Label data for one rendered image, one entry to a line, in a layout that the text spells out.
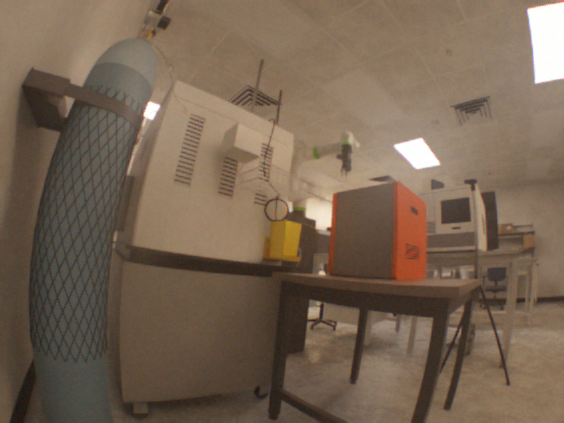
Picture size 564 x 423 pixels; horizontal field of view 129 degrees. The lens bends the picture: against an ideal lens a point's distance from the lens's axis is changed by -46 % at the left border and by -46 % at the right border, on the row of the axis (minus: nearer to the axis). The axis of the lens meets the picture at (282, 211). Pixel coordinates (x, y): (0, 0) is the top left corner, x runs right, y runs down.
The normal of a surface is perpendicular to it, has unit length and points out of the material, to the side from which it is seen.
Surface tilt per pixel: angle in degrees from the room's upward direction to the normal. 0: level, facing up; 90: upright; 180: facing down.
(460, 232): 90
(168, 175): 90
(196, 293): 90
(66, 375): 90
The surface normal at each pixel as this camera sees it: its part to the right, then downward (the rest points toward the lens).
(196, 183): 0.65, -0.10
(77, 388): 0.81, -0.04
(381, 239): -0.76, -0.21
